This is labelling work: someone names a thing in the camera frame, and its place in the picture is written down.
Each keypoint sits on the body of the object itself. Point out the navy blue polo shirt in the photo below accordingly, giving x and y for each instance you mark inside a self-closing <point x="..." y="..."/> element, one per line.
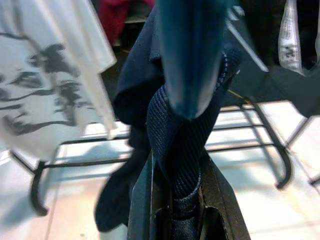
<point x="180" y="140"/>

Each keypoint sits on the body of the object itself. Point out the black metal clothes rack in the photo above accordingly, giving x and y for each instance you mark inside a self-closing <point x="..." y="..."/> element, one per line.
<point x="37" y="200"/>

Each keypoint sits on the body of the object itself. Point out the white Pikachu print T-shirt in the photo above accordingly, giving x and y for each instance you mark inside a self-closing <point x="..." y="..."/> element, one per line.
<point x="37" y="100"/>

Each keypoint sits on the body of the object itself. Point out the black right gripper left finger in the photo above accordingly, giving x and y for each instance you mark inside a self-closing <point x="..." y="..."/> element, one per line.
<point x="145" y="212"/>

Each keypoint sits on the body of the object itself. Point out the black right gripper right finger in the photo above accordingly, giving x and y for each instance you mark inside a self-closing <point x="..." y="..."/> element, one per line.
<point x="225" y="217"/>

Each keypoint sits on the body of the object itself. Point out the blue plastic clothes hanger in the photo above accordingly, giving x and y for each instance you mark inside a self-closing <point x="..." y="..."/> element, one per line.
<point x="192" y="62"/>

